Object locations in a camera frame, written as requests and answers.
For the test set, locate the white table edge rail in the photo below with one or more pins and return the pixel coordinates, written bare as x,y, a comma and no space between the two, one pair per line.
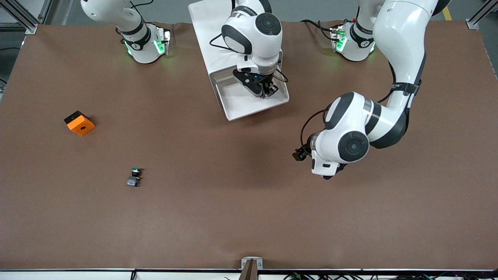
58,275

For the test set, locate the aluminium frame profile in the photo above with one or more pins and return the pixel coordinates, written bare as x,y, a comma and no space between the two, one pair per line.
27,24
472,24

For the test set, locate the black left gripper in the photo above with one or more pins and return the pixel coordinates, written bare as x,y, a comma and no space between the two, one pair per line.
304,151

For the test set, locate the orange and black button box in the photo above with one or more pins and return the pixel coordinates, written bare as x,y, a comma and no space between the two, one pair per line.
81,127

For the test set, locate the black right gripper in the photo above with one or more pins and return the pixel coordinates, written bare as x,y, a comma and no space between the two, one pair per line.
266,85

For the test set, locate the green push button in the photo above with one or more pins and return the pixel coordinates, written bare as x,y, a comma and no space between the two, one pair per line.
133,181

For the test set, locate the grey mount bracket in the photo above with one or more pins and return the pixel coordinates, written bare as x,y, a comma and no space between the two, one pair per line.
244,261

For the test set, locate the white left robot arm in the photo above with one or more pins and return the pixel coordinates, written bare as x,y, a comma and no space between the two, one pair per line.
400,39

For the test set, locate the white drawer cabinet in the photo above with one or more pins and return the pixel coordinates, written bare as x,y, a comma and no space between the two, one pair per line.
206,31

